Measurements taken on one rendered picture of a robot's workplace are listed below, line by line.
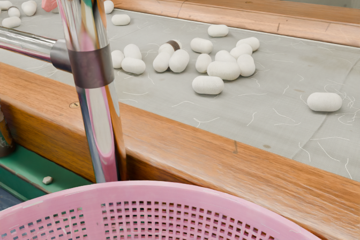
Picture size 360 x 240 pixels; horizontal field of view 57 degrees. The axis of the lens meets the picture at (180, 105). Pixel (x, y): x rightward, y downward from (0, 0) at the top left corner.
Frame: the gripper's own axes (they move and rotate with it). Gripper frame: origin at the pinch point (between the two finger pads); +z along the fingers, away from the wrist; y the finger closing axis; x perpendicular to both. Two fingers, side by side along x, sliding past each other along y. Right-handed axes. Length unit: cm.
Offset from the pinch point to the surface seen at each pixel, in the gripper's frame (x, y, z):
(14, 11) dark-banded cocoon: -2.5, -3.8, 3.5
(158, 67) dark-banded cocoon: -5.8, 32.8, 9.0
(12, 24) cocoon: -4.2, 0.4, 7.0
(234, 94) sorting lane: -5.0, 42.8, 9.7
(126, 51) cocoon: -6.2, 27.7, 8.1
